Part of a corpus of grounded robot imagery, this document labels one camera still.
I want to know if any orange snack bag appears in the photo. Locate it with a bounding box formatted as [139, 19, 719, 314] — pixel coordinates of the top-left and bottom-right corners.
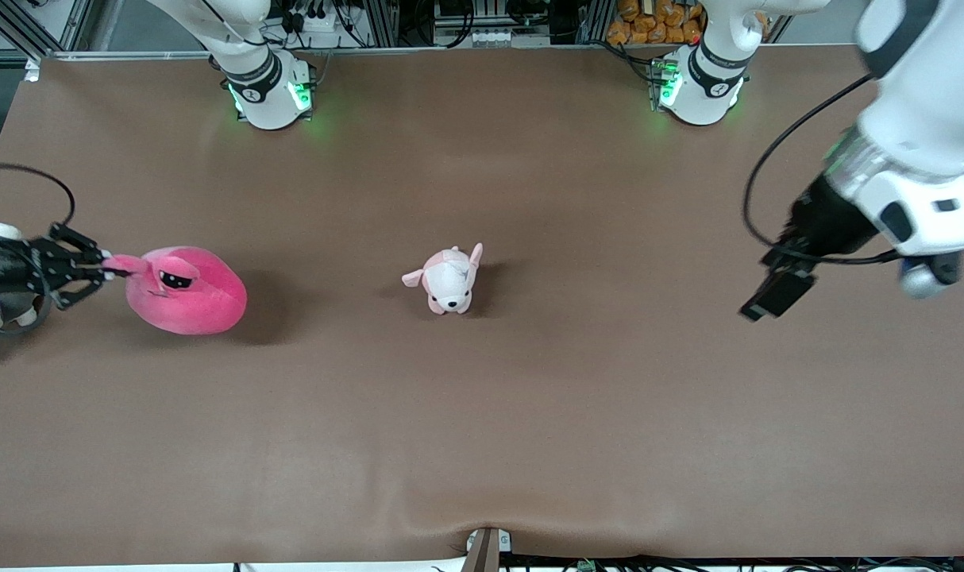
[607, 0, 705, 46]

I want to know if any small pink white plush dog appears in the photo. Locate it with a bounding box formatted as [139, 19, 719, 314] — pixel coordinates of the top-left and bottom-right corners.
[402, 243, 484, 315]

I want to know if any aluminium frame profile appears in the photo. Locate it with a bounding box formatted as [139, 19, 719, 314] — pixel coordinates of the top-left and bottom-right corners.
[0, 0, 94, 60]

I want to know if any grey plush toy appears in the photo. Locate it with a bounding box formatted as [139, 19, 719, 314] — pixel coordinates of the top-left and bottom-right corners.
[0, 222, 42, 358]

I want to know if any pink plush toy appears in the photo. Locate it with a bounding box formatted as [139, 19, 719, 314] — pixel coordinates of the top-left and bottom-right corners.
[102, 246, 249, 336]

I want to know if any brown table mat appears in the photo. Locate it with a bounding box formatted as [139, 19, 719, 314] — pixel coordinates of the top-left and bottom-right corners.
[0, 44, 964, 569]

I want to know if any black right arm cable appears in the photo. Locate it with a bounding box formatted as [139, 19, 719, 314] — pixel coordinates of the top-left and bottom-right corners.
[0, 163, 76, 334]

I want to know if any metal table edge bracket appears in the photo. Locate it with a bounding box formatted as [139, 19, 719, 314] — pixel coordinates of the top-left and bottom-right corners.
[462, 527, 512, 572]

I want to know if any white power strip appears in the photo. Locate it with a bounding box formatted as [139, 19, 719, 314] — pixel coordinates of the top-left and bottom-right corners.
[285, 0, 341, 34]

